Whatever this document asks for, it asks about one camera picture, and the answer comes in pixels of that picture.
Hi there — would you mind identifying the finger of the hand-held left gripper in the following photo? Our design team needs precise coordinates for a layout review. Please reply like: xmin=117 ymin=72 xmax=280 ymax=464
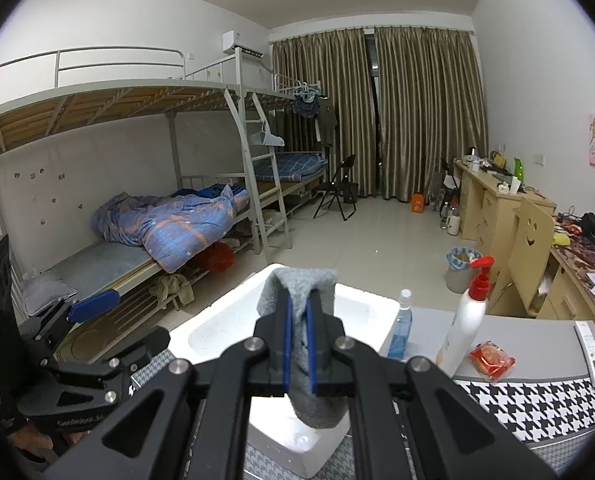
xmin=40 ymin=326 xmax=171 ymax=396
xmin=20 ymin=289 xmax=122 ymax=361

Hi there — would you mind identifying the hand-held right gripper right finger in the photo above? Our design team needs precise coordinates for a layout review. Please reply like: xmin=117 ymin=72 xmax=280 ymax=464
xmin=306 ymin=290 xmax=561 ymax=480

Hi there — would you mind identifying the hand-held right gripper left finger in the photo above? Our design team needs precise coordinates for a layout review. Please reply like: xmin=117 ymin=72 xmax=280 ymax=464
xmin=42 ymin=295 xmax=294 ymax=480

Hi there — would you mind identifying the white foam box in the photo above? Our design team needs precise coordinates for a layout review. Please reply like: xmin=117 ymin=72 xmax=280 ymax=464
xmin=168 ymin=262 xmax=399 ymax=480

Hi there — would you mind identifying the grey sponge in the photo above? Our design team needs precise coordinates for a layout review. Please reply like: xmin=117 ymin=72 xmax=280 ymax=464
xmin=256 ymin=266 xmax=351 ymax=430

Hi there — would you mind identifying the grey bed mat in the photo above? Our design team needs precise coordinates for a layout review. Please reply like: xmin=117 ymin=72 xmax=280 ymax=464
xmin=52 ymin=237 xmax=158 ymax=301

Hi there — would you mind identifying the grey pillow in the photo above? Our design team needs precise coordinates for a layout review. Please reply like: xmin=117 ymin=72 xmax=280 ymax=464
xmin=21 ymin=269 xmax=78 ymax=317

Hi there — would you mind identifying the beige cloth bundle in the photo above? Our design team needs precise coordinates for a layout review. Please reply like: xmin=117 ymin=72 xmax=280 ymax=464
xmin=150 ymin=274 xmax=194 ymax=311

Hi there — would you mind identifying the blue spray bottle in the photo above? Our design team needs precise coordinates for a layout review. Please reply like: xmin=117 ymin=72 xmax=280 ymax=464
xmin=387 ymin=289 xmax=414 ymax=360

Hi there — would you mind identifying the red bag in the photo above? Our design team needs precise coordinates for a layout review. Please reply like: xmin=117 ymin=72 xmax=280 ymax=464
xmin=197 ymin=242 xmax=235 ymax=275

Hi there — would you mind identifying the blue plaid quilt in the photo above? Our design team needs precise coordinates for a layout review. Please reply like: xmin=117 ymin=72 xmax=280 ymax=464
xmin=92 ymin=185 xmax=250 ymax=273

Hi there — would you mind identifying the white pump bottle red top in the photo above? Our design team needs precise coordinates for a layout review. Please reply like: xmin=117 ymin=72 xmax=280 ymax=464
xmin=436 ymin=256 xmax=495 ymax=368

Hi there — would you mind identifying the grey trash bin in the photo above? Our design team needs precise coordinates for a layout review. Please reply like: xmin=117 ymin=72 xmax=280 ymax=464
xmin=446 ymin=247 xmax=483 ymax=292

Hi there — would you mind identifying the blue plaid mattress cover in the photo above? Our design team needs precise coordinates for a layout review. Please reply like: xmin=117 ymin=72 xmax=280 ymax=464
xmin=250 ymin=151 xmax=329 ymax=183

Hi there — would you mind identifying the black folding chair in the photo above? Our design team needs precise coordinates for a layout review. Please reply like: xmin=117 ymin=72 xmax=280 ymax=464
xmin=313 ymin=155 xmax=359 ymax=222

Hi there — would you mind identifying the red snack packet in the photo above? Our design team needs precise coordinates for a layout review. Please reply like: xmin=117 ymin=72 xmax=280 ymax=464
xmin=468 ymin=341 xmax=517 ymax=383

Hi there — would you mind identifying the houndstooth table cloth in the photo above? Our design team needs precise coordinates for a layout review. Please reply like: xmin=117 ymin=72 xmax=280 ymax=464
xmin=127 ymin=307 xmax=595 ymax=480

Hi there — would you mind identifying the large metal bunk bed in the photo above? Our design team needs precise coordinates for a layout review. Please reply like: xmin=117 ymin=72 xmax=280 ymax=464
xmin=0 ymin=47 xmax=293 ymax=366

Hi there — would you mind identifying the grey hanging garment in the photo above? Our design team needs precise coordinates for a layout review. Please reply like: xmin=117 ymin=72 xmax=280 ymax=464
xmin=316 ymin=99 xmax=339 ymax=146

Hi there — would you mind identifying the light wooden desk with drawers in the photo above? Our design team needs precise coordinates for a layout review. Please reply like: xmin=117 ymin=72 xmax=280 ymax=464
xmin=452 ymin=160 xmax=558 ymax=256

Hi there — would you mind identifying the brown striped curtain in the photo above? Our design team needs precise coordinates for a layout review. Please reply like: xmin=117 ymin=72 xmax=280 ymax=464
xmin=374 ymin=26 xmax=489 ymax=202
xmin=271 ymin=28 xmax=378 ymax=201

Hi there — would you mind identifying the dark blue hanging garment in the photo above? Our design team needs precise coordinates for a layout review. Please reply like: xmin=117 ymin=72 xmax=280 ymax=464
xmin=293 ymin=95 xmax=321 ymax=120

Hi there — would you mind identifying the small metal bunk bed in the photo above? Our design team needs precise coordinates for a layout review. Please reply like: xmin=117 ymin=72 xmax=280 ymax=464
xmin=247 ymin=72 xmax=331 ymax=221

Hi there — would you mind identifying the wooden chair with smiley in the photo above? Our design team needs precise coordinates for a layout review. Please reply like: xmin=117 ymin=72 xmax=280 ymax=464
xmin=487 ymin=196 xmax=557 ymax=318

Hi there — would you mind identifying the cluttered wooden desk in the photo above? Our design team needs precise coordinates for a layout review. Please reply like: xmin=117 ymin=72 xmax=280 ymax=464
xmin=527 ymin=215 xmax=595 ymax=326

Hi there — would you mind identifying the white remote control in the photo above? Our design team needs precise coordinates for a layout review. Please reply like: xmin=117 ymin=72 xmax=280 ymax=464
xmin=575 ymin=321 xmax=595 ymax=387

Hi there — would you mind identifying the white air conditioner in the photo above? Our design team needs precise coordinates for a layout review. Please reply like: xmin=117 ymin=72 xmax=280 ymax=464
xmin=222 ymin=31 xmax=265 ymax=58

